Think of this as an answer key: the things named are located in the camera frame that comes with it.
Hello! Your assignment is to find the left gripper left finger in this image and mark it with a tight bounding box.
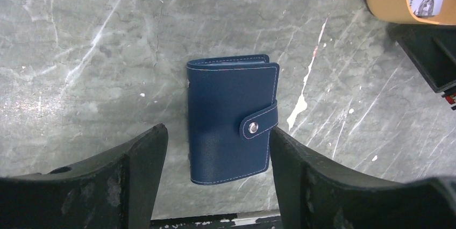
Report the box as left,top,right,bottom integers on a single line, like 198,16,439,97
1,124,168,228

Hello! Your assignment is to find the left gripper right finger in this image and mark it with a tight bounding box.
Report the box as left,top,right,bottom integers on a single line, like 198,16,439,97
270,127,455,228

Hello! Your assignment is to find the blue card holder wallet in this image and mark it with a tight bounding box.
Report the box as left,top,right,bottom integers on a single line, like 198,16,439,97
187,54,280,185

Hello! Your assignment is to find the orange oval tray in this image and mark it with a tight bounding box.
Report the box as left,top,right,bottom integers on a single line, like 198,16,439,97
366,0,455,26

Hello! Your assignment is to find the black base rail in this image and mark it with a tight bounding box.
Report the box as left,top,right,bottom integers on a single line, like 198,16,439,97
389,24,455,111

